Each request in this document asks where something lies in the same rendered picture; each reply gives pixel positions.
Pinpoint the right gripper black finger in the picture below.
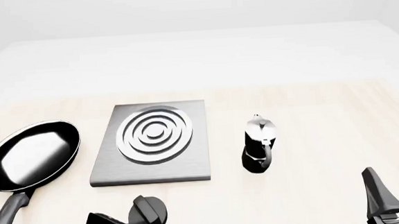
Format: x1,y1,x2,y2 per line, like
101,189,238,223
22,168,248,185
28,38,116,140
360,164,399,216

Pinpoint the black and silver moka pot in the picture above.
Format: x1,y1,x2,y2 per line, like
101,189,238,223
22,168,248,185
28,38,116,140
238,112,282,175

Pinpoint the black frying pan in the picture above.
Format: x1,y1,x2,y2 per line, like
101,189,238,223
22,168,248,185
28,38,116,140
0,118,87,224

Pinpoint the flat stove plate with rings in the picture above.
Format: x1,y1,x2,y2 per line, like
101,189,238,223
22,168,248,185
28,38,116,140
85,98,213,189

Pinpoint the round black stove knob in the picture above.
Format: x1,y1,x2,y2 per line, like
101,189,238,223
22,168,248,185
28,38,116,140
125,193,170,224

